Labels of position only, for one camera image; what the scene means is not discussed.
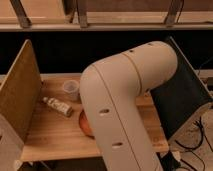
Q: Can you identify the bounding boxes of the dark panel board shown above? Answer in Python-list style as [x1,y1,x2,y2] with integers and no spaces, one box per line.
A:
[151,37,213,142]

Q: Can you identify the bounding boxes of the white patterned bottle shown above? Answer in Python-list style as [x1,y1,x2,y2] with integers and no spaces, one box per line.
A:
[42,97,73,117]

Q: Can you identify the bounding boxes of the orange ceramic bowl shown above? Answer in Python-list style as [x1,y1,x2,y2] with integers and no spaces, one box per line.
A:
[79,111,94,138]

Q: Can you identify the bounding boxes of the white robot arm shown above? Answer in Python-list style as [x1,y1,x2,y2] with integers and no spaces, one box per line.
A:
[80,41,177,171]

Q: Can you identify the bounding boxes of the black floor cables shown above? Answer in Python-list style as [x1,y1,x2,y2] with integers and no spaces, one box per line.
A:
[173,116,213,171]

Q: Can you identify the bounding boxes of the wooden shelf rail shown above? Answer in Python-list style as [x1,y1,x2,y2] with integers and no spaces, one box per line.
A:
[0,0,213,31]

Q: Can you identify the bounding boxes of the clear plastic cup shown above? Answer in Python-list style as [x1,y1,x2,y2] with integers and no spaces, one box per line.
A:
[62,80,79,101]

